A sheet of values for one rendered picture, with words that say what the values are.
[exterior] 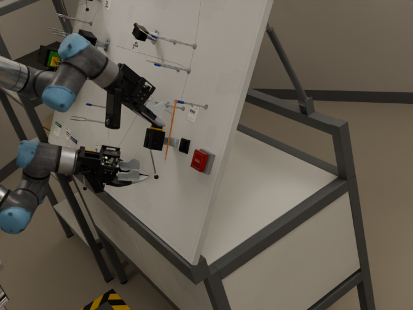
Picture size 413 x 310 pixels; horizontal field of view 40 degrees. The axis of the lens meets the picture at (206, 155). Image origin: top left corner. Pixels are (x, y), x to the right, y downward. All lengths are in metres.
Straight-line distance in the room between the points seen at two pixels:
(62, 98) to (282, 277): 0.88
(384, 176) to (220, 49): 1.84
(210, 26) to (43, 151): 0.58
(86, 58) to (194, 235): 0.55
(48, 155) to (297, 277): 0.87
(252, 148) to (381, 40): 1.80
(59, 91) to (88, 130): 0.77
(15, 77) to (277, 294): 1.02
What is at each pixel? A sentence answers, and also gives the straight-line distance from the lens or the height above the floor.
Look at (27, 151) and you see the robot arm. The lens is 1.59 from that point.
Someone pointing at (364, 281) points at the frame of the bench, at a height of 0.35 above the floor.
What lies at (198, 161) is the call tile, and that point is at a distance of 1.54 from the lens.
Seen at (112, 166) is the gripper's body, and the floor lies 1.15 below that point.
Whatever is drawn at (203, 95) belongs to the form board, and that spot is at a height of 1.23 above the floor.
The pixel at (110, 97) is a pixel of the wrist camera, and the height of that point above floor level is 1.31.
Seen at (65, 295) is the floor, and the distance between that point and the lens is 3.12.
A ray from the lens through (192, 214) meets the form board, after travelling 1.60.
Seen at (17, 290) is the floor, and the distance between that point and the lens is 3.33.
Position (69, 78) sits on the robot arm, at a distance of 1.48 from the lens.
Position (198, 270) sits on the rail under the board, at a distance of 1.62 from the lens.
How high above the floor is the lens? 1.90
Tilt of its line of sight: 30 degrees down
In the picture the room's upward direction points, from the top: 17 degrees counter-clockwise
